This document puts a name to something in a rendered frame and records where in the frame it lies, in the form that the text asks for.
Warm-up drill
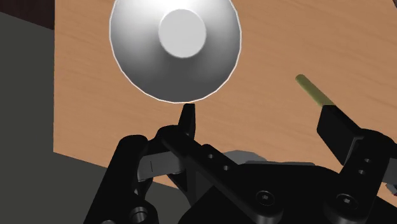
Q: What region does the olive green pencil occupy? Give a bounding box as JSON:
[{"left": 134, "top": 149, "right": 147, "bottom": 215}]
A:
[{"left": 294, "top": 73, "right": 336, "bottom": 108}]

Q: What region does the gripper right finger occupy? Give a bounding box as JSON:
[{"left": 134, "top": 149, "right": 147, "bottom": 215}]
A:
[{"left": 316, "top": 105, "right": 397, "bottom": 224}]

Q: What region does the light wooden table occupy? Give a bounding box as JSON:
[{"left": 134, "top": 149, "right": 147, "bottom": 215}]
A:
[{"left": 53, "top": 0, "right": 397, "bottom": 207}]

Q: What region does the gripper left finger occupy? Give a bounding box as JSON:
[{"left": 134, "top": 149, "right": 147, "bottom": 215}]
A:
[{"left": 83, "top": 104, "right": 284, "bottom": 224}]

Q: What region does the white round bowl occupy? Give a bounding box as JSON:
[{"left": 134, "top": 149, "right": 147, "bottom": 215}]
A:
[{"left": 109, "top": 0, "right": 242, "bottom": 104}]

